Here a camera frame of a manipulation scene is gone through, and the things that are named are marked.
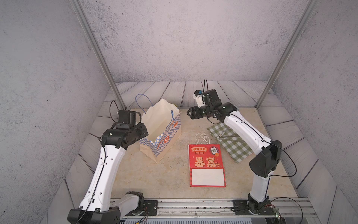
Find left metal frame post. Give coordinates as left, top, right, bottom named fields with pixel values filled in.
left=70, top=0, right=127, bottom=110

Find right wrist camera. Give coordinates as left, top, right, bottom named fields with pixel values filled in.
left=193, top=90, right=205, bottom=108

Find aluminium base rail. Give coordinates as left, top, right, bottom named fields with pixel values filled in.
left=117, top=197, right=322, bottom=224

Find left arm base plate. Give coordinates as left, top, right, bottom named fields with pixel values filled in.
left=132, top=200, right=158, bottom=217

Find green checkered cloth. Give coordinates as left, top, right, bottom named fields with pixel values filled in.
left=207, top=123, right=253, bottom=163

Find blue checkered paper bag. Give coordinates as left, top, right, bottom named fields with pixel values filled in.
left=139, top=99, right=181, bottom=163

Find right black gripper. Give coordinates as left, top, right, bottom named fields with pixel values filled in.
left=186, top=105, right=213, bottom=119

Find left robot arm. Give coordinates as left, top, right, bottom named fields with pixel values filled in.
left=67, top=110, right=148, bottom=224

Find red and white paper bag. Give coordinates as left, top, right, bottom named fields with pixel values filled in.
left=188, top=133, right=226, bottom=188

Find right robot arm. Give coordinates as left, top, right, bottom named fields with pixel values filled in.
left=187, top=90, right=282, bottom=215

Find metal frame post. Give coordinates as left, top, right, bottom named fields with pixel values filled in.
left=70, top=0, right=127, bottom=110
left=255, top=0, right=318, bottom=110

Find right metal frame post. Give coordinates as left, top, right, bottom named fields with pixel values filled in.
left=255, top=0, right=318, bottom=110

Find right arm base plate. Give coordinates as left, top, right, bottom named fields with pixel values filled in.
left=230, top=200, right=275, bottom=216

